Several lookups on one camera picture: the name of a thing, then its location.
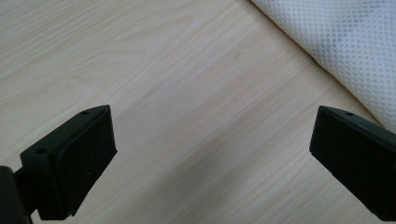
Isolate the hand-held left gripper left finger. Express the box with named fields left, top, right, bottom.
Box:
left=20, top=105, right=119, bottom=221

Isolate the white non-woven bag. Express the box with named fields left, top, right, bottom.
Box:
left=250, top=0, right=396, bottom=134

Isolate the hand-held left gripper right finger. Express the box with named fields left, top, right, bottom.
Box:
left=309, top=105, right=396, bottom=222

